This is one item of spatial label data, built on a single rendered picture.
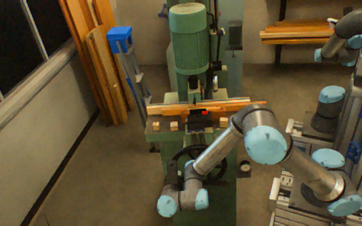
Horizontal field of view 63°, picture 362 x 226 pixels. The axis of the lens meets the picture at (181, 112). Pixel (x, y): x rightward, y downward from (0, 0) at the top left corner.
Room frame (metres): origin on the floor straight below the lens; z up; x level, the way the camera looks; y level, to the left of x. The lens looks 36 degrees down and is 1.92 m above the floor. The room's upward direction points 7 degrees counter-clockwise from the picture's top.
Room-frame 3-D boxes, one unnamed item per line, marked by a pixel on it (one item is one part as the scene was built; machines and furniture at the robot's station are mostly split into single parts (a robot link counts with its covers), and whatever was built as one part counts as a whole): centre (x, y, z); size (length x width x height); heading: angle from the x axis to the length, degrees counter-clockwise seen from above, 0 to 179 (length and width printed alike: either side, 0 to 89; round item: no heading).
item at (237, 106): (1.38, -0.19, 0.92); 0.60 x 0.02 x 0.04; 85
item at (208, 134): (1.20, -0.08, 0.92); 0.15 x 0.13 x 0.09; 85
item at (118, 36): (2.20, 0.34, 0.58); 0.27 x 0.25 x 1.16; 78
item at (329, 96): (1.24, -0.80, 0.98); 0.13 x 0.12 x 0.14; 76
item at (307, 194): (0.80, -0.56, 0.87); 0.15 x 0.15 x 0.10
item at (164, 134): (1.28, -0.09, 0.87); 0.61 x 0.30 x 0.06; 85
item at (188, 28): (1.39, -0.08, 1.35); 0.18 x 0.18 x 0.31
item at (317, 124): (1.24, -0.79, 0.87); 0.15 x 0.15 x 0.10
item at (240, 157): (1.23, -0.33, 0.58); 0.12 x 0.08 x 0.08; 175
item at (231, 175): (1.51, -0.09, 0.36); 0.58 x 0.45 x 0.71; 175
